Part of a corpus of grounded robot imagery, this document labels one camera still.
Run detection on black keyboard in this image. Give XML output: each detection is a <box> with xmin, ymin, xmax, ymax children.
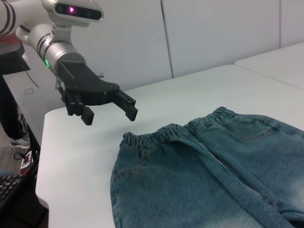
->
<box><xmin>0</xmin><ymin>174</ymin><xmax>27</xmax><ymax>211</ymax></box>

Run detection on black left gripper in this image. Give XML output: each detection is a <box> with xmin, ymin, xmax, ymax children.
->
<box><xmin>56</xmin><ymin>60</ymin><xmax>139</xmax><ymax>126</ymax></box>

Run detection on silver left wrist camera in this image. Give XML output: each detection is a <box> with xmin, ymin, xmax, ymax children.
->
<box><xmin>40</xmin><ymin>0</ymin><xmax>105</xmax><ymax>44</ymax></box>

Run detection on white sneaker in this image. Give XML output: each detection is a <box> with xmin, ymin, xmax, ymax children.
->
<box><xmin>9</xmin><ymin>139</ymin><xmax>31</xmax><ymax>149</ymax></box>

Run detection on blue denim shorts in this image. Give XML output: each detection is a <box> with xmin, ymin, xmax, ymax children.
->
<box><xmin>110</xmin><ymin>106</ymin><xmax>304</xmax><ymax>228</ymax></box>

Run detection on person's dark trouser leg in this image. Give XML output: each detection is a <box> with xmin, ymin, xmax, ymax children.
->
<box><xmin>0</xmin><ymin>99</ymin><xmax>23</xmax><ymax>141</ymax></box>

